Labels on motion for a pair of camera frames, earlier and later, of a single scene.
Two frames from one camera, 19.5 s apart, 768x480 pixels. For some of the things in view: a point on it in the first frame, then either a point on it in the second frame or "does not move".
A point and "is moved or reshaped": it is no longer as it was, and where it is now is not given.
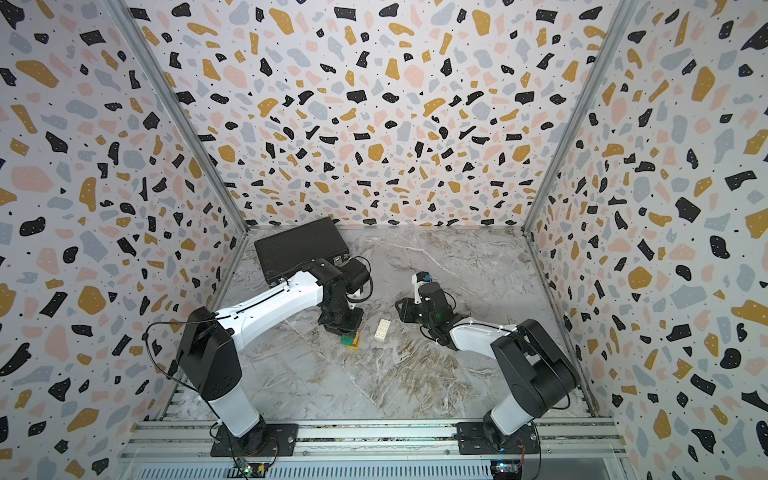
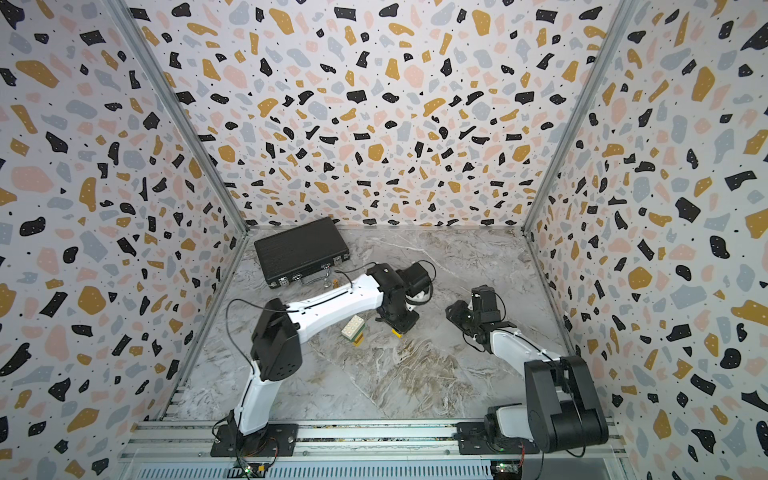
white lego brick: x=382 y=329 is moved or reshaped
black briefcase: x=286 y=253 does not move
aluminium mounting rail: x=589 y=441 does not move
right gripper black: x=407 y=304 to x=453 y=314
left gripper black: x=352 y=328 to x=406 y=326
